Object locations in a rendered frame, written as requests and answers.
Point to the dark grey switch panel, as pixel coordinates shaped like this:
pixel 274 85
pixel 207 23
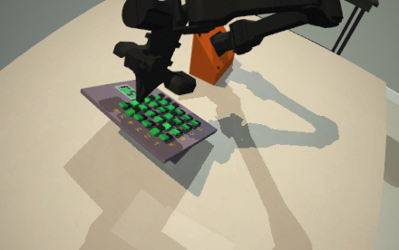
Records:
pixel 163 126

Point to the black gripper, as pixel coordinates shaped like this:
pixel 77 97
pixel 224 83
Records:
pixel 177 82

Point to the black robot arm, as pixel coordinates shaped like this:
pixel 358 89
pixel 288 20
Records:
pixel 169 17

